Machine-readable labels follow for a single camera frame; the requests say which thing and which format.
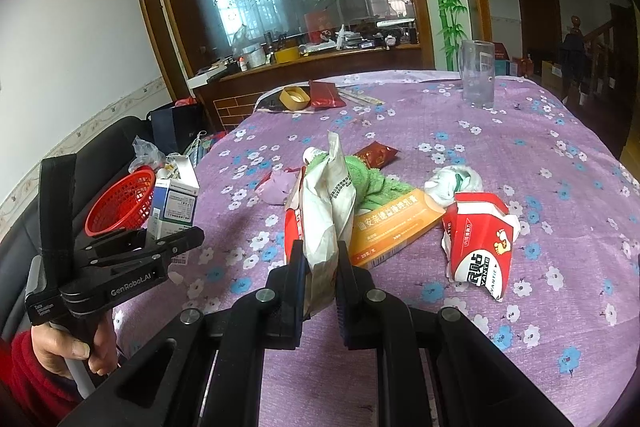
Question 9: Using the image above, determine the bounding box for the blue white medicine box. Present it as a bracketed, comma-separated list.
[148, 156, 200, 239]

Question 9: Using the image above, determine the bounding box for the red white Yantie box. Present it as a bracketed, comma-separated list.
[442, 192, 521, 301]

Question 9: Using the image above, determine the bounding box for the orange medicine box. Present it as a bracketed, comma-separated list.
[348, 188, 445, 269]

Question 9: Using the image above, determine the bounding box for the white paper bag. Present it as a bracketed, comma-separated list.
[294, 131, 355, 317]

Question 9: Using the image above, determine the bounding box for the white green knitted cloth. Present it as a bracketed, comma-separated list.
[424, 165, 484, 208]

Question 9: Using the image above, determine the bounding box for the person's left hand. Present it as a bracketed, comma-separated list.
[30, 311, 118, 378]

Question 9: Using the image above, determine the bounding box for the red plastic waste basket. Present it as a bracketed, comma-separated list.
[85, 167, 155, 237]

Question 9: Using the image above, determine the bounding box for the black leather sofa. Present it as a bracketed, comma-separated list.
[1, 116, 153, 341]

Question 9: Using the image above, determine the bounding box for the clear crumpled plastic bag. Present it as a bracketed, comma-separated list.
[128, 136, 166, 173]

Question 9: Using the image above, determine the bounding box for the navy shopping bag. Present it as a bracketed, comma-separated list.
[146, 103, 210, 154]

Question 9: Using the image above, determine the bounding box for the crumpled purple red bag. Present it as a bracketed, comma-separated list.
[255, 168, 299, 206]

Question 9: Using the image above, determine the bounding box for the small red snack wrapper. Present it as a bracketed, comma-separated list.
[355, 141, 398, 169]

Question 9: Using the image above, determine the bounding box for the wooden brick-pattern counter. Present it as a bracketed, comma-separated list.
[193, 44, 435, 131]

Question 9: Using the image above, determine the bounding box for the yellow tape roll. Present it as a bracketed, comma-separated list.
[279, 86, 311, 112]

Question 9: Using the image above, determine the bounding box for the dark red packet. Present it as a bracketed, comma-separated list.
[309, 80, 346, 110]

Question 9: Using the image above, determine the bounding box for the clear plastic pitcher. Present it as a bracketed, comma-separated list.
[458, 40, 495, 108]

